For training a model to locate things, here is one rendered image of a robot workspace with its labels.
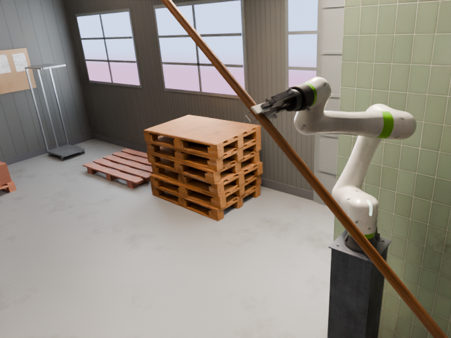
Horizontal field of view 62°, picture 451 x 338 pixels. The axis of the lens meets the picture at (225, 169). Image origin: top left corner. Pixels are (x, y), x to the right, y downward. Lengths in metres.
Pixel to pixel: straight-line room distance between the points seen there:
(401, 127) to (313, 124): 0.39
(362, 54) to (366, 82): 0.16
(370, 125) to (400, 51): 0.73
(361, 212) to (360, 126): 0.40
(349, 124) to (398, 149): 0.83
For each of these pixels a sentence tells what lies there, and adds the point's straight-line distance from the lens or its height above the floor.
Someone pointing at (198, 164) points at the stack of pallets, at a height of 0.66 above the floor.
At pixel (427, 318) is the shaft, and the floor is 1.46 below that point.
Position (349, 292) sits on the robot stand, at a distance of 2.01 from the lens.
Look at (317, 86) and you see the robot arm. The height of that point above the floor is 1.99.
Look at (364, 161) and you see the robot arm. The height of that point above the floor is 1.57.
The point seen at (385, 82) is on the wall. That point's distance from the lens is 2.34.
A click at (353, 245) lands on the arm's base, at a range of 1.89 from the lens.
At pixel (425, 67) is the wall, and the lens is 2.26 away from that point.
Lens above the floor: 2.26
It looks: 22 degrees down
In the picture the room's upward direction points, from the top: 4 degrees counter-clockwise
